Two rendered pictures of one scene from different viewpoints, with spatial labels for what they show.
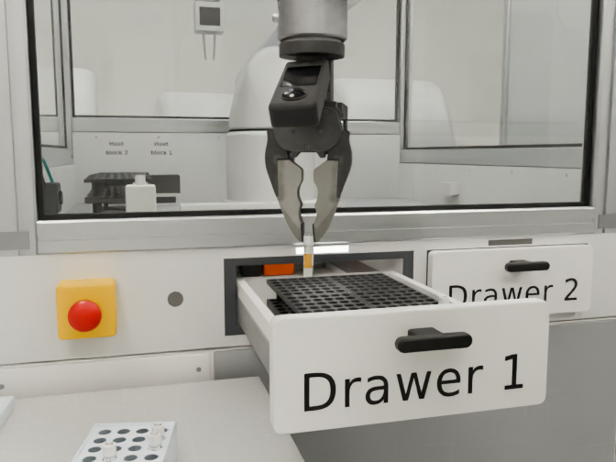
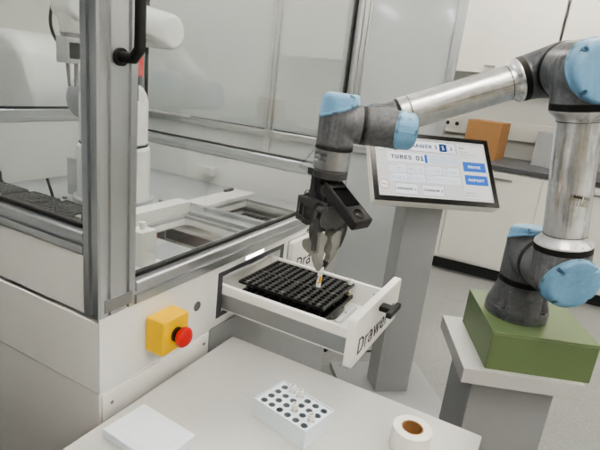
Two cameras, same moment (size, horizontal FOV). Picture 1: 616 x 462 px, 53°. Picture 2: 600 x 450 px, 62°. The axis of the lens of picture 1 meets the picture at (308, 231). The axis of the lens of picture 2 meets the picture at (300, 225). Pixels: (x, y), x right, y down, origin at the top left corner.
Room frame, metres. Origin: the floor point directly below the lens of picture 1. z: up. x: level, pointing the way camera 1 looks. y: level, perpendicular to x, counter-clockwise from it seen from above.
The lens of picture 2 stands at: (0.06, 0.77, 1.37)
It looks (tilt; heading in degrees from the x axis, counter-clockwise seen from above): 17 degrees down; 312
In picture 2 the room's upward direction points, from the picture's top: 7 degrees clockwise
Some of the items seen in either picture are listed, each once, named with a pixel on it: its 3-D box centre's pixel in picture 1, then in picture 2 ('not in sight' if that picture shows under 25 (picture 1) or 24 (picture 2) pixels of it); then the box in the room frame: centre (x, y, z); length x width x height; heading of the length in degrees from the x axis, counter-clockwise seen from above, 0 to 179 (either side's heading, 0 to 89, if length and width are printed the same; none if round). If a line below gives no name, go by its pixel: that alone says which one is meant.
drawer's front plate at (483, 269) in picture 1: (511, 281); (312, 248); (0.98, -0.33, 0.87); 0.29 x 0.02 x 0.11; 105
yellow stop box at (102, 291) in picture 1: (87, 308); (168, 330); (0.80, 0.29, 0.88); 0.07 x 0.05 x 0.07; 105
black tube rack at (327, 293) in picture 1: (349, 316); (296, 294); (0.79, -0.05, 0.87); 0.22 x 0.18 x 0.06; 15
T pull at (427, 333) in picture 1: (428, 338); (388, 308); (0.57, -0.11, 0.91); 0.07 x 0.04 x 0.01; 105
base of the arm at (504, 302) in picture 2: not in sight; (520, 294); (0.41, -0.47, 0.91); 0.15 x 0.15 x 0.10
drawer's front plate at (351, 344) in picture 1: (415, 362); (374, 318); (0.59, -0.11, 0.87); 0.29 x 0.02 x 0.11; 105
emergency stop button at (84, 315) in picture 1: (84, 314); (181, 336); (0.77, 0.28, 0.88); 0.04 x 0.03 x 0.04; 105
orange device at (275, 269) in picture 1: (267, 260); not in sight; (1.27, 0.09, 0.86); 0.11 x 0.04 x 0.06; 105
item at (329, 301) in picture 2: not in sight; (336, 295); (0.69, -0.08, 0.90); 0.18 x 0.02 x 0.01; 105
